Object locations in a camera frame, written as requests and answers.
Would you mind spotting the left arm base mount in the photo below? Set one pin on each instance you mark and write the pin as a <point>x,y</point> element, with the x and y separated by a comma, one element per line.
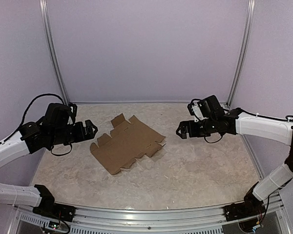
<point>57,211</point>

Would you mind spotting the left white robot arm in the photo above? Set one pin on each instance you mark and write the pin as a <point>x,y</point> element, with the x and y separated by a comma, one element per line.
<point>26,140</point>

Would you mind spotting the brown cardboard box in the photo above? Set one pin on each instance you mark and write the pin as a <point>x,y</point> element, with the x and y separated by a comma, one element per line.
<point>128,140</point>

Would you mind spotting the right aluminium frame post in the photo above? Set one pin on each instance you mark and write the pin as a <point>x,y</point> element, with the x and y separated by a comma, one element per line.
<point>242,52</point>

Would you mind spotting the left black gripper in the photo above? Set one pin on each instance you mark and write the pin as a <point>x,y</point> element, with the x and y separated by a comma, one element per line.
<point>89,134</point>

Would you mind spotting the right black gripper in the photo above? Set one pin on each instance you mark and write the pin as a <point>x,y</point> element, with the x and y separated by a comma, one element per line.
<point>192,133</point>

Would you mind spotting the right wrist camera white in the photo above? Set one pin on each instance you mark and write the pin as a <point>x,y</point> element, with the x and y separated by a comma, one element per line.
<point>194,110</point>

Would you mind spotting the left aluminium frame post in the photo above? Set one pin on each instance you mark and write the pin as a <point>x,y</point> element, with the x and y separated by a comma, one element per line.
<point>52,50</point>

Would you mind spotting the front aluminium frame rail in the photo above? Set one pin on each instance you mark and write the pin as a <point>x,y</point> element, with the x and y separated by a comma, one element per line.
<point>204,220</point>

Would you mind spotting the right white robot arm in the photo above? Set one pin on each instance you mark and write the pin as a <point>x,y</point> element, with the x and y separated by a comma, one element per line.
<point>270,140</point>

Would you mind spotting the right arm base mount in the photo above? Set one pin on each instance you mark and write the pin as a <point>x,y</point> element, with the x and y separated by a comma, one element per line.
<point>236,211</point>

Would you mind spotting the aluminium frame post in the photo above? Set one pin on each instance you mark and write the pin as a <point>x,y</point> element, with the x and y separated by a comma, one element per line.
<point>242,52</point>
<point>52,50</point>

